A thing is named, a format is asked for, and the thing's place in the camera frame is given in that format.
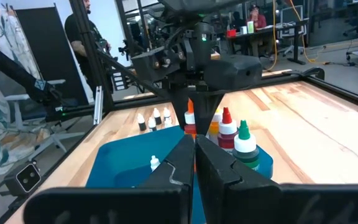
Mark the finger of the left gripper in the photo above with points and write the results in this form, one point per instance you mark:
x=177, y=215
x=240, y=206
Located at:
x=149, y=67
x=235, y=73

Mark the person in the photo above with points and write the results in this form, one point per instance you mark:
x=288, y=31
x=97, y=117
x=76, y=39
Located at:
x=257, y=20
x=73, y=34

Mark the desk computer monitor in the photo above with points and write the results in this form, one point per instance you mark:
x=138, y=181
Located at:
x=291, y=17

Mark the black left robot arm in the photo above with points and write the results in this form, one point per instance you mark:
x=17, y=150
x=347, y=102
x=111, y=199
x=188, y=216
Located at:
x=197, y=4

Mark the black office desk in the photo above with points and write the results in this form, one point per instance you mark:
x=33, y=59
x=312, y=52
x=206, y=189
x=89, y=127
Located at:
x=269, y=31

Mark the short aluminium extrusion piece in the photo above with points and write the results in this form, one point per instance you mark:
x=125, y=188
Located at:
x=98, y=105

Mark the red container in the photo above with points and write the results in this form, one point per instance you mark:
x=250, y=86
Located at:
x=231, y=33

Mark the black partition panel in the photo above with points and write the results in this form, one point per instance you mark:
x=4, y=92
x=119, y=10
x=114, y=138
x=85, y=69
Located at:
x=48, y=46

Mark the green and white box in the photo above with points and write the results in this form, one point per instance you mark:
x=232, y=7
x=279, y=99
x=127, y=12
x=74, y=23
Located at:
x=250, y=27

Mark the black marker pen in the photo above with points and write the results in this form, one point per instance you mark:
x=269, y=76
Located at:
x=167, y=116

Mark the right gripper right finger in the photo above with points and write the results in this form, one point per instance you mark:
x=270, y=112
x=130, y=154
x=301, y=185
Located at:
x=222, y=186

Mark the large orange-capped red bottle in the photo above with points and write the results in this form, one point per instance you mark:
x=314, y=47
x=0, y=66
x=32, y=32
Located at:
x=190, y=118

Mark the large red food coloring bottle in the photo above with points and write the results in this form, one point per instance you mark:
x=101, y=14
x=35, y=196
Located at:
x=227, y=127

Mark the large yellow food coloring bottle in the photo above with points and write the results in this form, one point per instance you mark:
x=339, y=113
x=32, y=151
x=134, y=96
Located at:
x=213, y=127

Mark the teal plastic bin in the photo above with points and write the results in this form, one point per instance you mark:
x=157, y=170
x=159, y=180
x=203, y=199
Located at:
x=129, y=155

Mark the black aluminium table frame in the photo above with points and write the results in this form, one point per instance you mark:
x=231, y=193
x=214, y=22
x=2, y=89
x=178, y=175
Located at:
x=90, y=46

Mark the grey office chair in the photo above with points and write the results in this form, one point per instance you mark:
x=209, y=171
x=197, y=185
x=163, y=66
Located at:
x=20, y=102

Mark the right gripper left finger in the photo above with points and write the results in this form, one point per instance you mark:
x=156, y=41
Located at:
x=166, y=186

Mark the large green food coloring bottle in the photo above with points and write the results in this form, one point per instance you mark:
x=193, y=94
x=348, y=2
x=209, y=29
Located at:
x=245, y=146

